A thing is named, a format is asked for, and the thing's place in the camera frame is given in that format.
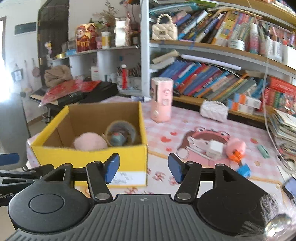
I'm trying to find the yellow cardboard box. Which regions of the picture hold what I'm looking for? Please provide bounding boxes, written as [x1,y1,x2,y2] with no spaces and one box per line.
[26,101,148,188]

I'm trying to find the white paper bag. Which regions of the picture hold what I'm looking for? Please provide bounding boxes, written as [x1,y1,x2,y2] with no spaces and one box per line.
[114,19,127,47]

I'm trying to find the white bookshelf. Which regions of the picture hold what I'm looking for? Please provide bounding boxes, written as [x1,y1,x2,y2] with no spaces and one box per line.
[52,0,296,116]

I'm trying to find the shelf of colourful books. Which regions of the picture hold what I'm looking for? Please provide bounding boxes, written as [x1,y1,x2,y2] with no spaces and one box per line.
[149,0,252,44]

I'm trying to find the white cable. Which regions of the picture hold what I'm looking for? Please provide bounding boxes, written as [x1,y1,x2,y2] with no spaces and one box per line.
[246,0,296,174]

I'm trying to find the pink plush pig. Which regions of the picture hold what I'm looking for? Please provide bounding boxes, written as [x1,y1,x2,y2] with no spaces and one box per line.
[73,133,109,151]

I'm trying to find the small blue toy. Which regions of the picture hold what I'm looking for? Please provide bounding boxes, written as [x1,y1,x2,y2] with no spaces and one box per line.
[236,163,251,178]

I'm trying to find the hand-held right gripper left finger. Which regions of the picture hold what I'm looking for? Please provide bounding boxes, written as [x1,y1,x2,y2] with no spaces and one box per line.
[42,153,121,201]

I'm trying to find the white flat book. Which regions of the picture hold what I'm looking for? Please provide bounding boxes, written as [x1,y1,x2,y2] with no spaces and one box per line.
[150,57,176,70]

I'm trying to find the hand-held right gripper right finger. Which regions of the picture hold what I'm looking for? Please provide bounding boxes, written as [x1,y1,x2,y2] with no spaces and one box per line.
[168,153,243,202]

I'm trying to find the small white block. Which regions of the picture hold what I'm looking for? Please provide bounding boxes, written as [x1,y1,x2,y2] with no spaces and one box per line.
[206,140,223,160]

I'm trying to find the brown cloth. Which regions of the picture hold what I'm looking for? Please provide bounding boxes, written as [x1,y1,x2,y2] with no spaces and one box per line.
[44,65,73,87]

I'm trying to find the stack of papers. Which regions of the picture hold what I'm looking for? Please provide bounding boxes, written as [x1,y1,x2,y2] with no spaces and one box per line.
[268,108,296,163]

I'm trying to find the white bottle yellow label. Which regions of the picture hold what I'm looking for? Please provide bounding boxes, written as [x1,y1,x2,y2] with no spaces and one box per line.
[101,31,111,49]

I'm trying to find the orange white carton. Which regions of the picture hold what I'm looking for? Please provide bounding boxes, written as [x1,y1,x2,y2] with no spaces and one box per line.
[228,100,255,115]
[233,93,262,109]

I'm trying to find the dried flowers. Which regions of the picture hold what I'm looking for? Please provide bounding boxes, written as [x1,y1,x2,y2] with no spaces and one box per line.
[97,1,118,26]

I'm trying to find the yellow tape roll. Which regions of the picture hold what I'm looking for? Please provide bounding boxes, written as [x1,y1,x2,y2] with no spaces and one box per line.
[105,120,137,147]

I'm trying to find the grey chair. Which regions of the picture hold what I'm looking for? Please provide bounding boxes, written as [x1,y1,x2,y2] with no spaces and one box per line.
[0,93,31,169]

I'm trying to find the green eraser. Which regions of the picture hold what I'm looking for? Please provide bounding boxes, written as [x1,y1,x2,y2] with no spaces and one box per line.
[257,145,271,159]

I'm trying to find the red thick book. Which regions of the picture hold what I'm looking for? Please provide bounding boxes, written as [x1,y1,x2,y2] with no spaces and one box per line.
[267,76,296,93]

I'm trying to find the cream quilted handbag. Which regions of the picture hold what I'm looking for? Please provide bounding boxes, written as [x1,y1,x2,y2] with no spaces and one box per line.
[151,13,178,40]

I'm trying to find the white pen container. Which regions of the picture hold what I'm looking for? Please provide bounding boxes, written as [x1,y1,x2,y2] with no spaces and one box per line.
[281,44,296,66]

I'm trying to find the red tassel ornament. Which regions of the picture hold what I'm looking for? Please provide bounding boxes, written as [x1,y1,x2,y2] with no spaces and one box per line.
[121,64,129,90]

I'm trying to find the black keyboard bag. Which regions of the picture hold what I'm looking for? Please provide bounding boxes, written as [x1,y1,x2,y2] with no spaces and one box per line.
[57,81,119,105]

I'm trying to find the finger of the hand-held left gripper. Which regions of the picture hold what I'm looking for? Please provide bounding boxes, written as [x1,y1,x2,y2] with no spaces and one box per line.
[0,164,55,180]
[0,153,20,166]

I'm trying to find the red fortune god figure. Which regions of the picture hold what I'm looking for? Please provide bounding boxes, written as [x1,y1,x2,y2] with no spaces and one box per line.
[76,23,97,52]

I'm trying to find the white round jar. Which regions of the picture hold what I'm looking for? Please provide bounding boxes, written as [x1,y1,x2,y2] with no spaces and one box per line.
[229,39,246,51]

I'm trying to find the pastel colourful bottle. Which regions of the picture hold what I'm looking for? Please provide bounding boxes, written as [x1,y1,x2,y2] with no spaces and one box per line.
[250,23,260,54]

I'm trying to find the small pen holder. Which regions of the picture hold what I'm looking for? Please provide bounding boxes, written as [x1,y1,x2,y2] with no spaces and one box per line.
[117,67,124,88]

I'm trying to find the pink cylindrical tissue holder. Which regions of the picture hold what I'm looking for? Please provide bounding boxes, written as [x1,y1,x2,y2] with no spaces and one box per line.
[150,77,174,122]

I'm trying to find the small pink toy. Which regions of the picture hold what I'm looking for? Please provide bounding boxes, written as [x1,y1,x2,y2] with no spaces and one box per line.
[225,138,247,163]

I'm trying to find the white tube light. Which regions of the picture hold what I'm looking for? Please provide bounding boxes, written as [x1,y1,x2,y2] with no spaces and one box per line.
[180,54,241,70]

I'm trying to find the black smartphone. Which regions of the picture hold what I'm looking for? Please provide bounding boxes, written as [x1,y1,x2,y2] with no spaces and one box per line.
[282,177,296,200]

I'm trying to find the beige thick book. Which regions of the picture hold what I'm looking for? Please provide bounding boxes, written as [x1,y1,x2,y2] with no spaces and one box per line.
[152,49,180,65]

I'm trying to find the dark door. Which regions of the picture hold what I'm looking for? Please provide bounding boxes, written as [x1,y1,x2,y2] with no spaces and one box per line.
[37,0,70,81]

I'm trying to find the white quilted pouch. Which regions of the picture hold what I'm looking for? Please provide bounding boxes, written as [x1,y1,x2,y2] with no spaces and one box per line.
[200,100,229,122]

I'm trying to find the pen holder with brushes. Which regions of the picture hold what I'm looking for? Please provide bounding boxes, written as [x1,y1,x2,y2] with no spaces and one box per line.
[128,66,141,90]

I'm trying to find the row of leaning books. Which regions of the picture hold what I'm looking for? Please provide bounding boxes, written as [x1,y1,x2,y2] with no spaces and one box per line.
[159,59,266,102]

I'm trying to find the pink printed tablecloth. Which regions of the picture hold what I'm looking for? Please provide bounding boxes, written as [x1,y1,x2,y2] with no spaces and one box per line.
[26,95,296,209]

